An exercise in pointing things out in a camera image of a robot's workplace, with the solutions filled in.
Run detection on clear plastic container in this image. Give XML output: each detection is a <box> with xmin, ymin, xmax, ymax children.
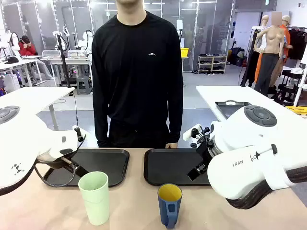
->
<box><xmin>67</xmin><ymin>49</ymin><xmax>88</xmax><ymax>59</ymax></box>
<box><xmin>42</xmin><ymin>49</ymin><xmax>60</xmax><ymax>60</ymax></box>

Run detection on white rack post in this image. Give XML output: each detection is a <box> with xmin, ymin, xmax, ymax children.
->
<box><xmin>294</xmin><ymin>54</ymin><xmax>307</xmax><ymax>107</ymax></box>

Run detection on yellow flat item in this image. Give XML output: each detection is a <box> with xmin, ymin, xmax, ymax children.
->
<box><xmin>285</xmin><ymin>105</ymin><xmax>307</xmax><ymax>116</ymax></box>

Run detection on person in black shirt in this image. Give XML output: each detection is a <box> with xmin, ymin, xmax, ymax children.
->
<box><xmin>91</xmin><ymin>0</ymin><xmax>184</xmax><ymax>149</ymax></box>

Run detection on hanging black clothes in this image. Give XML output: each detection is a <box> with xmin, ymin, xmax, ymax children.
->
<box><xmin>287</xmin><ymin>27</ymin><xmax>307</xmax><ymax>60</ymax></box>

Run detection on hanging black trousers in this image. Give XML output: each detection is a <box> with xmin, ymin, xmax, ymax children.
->
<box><xmin>240</xmin><ymin>28</ymin><xmax>261</xmax><ymax>87</ymax></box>

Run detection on white background workbench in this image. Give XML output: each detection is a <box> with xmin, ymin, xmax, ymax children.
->
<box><xmin>48</xmin><ymin>57</ymin><xmax>93</xmax><ymax>87</ymax></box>

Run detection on black tray with handle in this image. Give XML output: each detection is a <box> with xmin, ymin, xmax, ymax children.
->
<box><xmin>214</xmin><ymin>100</ymin><xmax>252</xmax><ymax>120</ymax></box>

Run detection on person's left forearm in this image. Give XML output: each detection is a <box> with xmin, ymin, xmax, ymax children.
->
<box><xmin>167</xmin><ymin>100</ymin><xmax>184</xmax><ymax>145</ymax></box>

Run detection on black plastic tray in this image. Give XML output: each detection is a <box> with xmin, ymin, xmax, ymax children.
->
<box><xmin>43</xmin><ymin>148</ymin><xmax>130</xmax><ymax>188</ymax></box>
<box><xmin>143</xmin><ymin>148</ymin><xmax>214</xmax><ymax>186</ymax></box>

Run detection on grey plastic stool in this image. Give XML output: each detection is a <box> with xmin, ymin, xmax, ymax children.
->
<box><xmin>76</xmin><ymin>77</ymin><xmax>93</xmax><ymax>95</ymax></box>

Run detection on white background desk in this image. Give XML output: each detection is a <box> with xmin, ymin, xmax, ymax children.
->
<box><xmin>0</xmin><ymin>58</ymin><xmax>44</xmax><ymax>87</ymax></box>

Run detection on blue mug yellow inside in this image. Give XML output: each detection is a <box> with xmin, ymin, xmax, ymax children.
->
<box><xmin>157</xmin><ymin>183</ymin><xmax>183</xmax><ymax>229</ymax></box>

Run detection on person's right forearm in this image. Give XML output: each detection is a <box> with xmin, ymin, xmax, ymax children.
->
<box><xmin>94</xmin><ymin>100</ymin><xmax>110</xmax><ymax>148</ymax></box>

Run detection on mannequin with hat orange clothes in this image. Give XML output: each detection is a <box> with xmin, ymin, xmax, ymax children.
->
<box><xmin>280</xmin><ymin>15</ymin><xmax>294</xmax><ymax>63</ymax></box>

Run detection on wooden shoe rack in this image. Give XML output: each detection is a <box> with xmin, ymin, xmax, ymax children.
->
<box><xmin>197</xmin><ymin>54</ymin><xmax>228</xmax><ymax>74</ymax></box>

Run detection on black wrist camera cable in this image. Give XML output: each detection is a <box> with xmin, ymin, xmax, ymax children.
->
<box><xmin>191</xmin><ymin>126</ymin><xmax>212</xmax><ymax>148</ymax></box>

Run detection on white mannequin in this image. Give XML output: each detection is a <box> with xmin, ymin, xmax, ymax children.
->
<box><xmin>260</xmin><ymin>15</ymin><xmax>271</xmax><ymax>54</ymax></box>

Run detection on bare mannequin grey trousers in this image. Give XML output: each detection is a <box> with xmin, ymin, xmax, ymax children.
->
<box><xmin>253</xmin><ymin>11</ymin><xmax>286</xmax><ymax>95</ymax></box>

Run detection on seated person red jacket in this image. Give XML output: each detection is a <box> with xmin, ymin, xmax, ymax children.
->
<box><xmin>18</xmin><ymin>35</ymin><xmax>54</xmax><ymax>80</ymax></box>

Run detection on white side table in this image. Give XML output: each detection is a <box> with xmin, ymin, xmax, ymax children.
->
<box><xmin>0</xmin><ymin>86</ymin><xmax>75</xmax><ymax>131</ymax></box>
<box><xmin>196</xmin><ymin>85</ymin><xmax>307</xmax><ymax>149</ymax></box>

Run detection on black utility cart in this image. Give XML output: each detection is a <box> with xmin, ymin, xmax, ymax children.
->
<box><xmin>271</xmin><ymin>69</ymin><xmax>307</xmax><ymax>106</ymax></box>

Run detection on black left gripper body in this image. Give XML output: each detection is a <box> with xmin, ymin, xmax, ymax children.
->
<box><xmin>60</xmin><ymin>155</ymin><xmax>80</xmax><ymax>171</ymax></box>

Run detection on blue bags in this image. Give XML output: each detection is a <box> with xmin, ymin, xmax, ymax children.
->
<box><xmin>227</xmin><ymin>46</ymin><xmax>246</xmax><ymax>67</ymax></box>

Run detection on pale green plastic cup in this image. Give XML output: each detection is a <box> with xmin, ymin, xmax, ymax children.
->
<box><xmin>78</xmin><ymin>171</ymin><xmax>110</xmax><ymax>226</ymax></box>

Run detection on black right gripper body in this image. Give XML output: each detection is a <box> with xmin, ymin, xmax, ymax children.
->
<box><xmin>196</xmin><ymin>140</ymin><xmax>215</xmax><ymax>169</ymax></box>

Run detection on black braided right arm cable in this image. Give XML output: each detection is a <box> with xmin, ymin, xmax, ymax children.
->
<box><xmin>225</xmin><ymin>166</ymin><xmax>307</xmax><ymax>210</ymax></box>

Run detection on black tripod stand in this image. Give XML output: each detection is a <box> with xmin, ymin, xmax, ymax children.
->
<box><xmin>54</xmin><ymin>33</ymin><xmax>75</xmax><ymax>97</ymax></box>

